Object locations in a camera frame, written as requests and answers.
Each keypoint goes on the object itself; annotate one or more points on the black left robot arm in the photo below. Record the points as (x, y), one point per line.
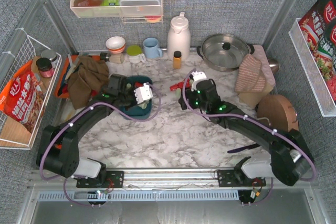
(59, 146)

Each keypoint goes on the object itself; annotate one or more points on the pepper grinder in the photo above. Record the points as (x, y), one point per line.
(113, 58)

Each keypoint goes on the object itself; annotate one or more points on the green capsule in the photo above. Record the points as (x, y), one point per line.
(143, 105)
(178, 92)

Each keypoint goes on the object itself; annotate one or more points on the clear plastic containers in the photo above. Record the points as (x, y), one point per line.
(140, 8)

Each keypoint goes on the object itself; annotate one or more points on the orange tray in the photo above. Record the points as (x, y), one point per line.
(61, 91)

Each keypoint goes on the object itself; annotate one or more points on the brown cloth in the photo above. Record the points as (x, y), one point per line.
(90, 76)

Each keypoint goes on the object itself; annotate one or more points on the red seasoning packet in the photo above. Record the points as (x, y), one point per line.
(318, 29)

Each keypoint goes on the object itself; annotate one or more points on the pink striped towel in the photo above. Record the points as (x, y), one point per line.
(250, 76)

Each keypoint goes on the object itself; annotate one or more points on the pink egg tray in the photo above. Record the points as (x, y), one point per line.
(259, 54)

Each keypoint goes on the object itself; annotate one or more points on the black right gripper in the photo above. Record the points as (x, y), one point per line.
(184, 100)

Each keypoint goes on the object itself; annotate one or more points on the white wire basket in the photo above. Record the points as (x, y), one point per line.
(13, 134)

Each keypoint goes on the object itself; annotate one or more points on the brown cardboard sheet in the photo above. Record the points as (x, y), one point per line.
(251, 99)

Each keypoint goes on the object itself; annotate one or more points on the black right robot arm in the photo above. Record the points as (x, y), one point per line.
(290, 158)

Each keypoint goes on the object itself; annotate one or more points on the red capsule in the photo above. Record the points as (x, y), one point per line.
(173, 87)
(180, 84)

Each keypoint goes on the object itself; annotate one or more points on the red snack bag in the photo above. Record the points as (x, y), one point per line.
(20, 99)

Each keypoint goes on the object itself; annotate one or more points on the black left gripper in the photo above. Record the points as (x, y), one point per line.
(131, 99)

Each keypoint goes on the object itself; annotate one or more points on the red lid jar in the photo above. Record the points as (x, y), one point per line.
(45, 67)

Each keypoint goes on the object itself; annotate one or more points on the white orange bowl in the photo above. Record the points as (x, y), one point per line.
(115, 44)

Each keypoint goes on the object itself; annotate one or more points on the silver lid jar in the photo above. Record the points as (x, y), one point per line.
(49, 54)

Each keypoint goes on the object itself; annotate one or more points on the purple handled knife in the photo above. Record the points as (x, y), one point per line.
(240, 149)

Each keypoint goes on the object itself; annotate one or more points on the steel pot with lid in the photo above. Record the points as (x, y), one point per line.
(224, 52)

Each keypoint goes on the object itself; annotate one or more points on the blue mug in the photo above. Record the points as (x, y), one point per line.
(152, 49)

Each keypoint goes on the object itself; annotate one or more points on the round wooden board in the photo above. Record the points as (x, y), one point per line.
(276, 111)

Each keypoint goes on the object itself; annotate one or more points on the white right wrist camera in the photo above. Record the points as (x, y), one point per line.
(195, 78)

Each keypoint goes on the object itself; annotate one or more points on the white thermos jug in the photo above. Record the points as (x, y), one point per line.
(179, 37)

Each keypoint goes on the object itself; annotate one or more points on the green lid cup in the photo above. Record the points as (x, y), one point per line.
(135, 54)

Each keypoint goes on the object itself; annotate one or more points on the white mesh wall basket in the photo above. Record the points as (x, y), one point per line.
(317, 84)

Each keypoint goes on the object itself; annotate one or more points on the teal storage basket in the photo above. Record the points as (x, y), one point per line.
(137, 112)

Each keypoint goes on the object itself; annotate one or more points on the orange spice bottle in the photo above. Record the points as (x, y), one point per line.
(177, 59)

